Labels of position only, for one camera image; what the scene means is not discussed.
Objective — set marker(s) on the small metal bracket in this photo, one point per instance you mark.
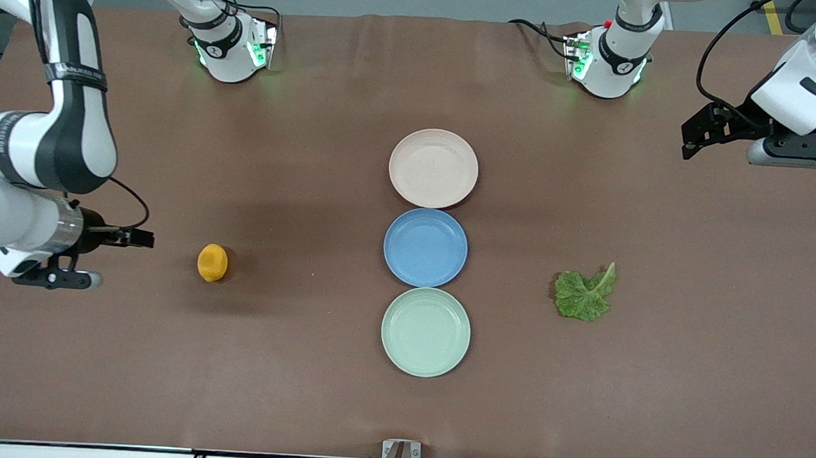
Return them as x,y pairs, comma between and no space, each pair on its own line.
388,447

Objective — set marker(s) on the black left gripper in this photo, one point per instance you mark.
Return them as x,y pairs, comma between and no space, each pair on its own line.
735,125

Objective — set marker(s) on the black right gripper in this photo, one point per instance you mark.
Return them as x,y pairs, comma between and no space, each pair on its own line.
95,235

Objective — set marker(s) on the yellow lemon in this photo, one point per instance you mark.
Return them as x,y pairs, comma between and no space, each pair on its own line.
212,263

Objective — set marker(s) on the blue round plate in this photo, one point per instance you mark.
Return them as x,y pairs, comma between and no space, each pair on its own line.
425,248

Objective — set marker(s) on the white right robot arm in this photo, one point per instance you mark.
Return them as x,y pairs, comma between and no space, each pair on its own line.
71,134

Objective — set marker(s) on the light green round plate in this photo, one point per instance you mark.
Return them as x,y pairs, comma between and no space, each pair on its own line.
425,333

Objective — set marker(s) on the green lettuce leaf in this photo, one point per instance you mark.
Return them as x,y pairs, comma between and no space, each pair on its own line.
582,297

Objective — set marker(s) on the brown table cover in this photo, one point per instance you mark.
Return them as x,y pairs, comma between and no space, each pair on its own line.
164,349

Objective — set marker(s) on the pink round plate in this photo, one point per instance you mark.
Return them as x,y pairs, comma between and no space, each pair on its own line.
433,167

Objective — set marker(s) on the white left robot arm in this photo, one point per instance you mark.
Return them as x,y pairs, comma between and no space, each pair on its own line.
616,62

